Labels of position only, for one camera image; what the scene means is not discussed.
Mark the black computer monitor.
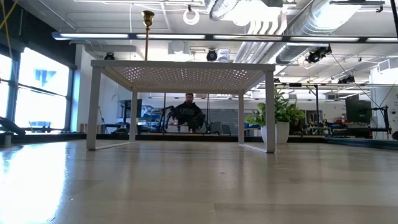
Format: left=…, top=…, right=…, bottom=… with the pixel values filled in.
left=345, top=98, right=373, bottom=124

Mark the white ceiling fixture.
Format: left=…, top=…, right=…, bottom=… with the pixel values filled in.
left=212, top=0, right=289, bottom=35

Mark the long ceiling light strip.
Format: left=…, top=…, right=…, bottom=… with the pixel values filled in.
left=51, top=31, right=398, bottom=44

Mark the person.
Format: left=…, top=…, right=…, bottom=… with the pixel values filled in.
left=172, top=93, right=206, bottom=133

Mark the grey cylinder post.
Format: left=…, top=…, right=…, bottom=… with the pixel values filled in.
left=2, top=132, right=13, bottom=149

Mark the silver ventilation duct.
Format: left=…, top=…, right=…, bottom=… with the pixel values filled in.
left=275, top=0, right=363, bottom=65

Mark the brass candlestick holder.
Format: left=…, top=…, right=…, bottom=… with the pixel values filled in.
left=142, top=10, right=155, bottom=62

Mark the white perforated metal shelf riser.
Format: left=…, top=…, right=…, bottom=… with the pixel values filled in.
left=86, top=59, right=277, bottom=154

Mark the green potted plant white pot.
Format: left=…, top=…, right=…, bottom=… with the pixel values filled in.
left=244, top=86, right=307, bottom=144

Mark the black ceiling track camera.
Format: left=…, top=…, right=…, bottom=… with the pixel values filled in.
left=305, top=45, right=333, bottom=64

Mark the white hanging ring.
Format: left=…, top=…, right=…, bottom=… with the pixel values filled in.
left=182, top=8, right=200, bottom=26

